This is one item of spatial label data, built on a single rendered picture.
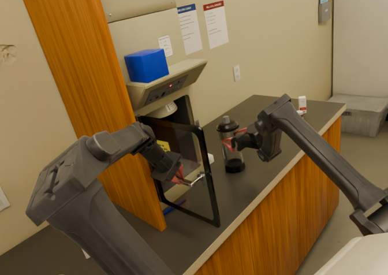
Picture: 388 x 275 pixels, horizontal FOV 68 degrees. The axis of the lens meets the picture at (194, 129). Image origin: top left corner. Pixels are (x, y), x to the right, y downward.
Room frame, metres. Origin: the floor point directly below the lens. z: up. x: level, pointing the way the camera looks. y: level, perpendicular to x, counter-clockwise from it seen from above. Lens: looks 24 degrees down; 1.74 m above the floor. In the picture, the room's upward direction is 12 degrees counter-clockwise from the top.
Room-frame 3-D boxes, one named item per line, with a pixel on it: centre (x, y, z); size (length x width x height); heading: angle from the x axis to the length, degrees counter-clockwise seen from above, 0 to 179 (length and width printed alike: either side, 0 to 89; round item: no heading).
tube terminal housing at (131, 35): (1.20, 0.17, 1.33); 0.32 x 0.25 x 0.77; 132
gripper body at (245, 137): (1.15, -0.23, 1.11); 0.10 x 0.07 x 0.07; 131
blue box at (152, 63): (1.01, 0.11, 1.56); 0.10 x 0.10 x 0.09; 42
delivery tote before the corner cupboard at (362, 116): (2.99, -1.87, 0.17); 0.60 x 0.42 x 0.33; 40
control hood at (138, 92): (1.07, 0.05, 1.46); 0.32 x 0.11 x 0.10; 132
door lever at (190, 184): (0.82, 0.05, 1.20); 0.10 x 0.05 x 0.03; 44
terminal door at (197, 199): (0.89, 0.08, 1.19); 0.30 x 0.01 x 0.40; 44
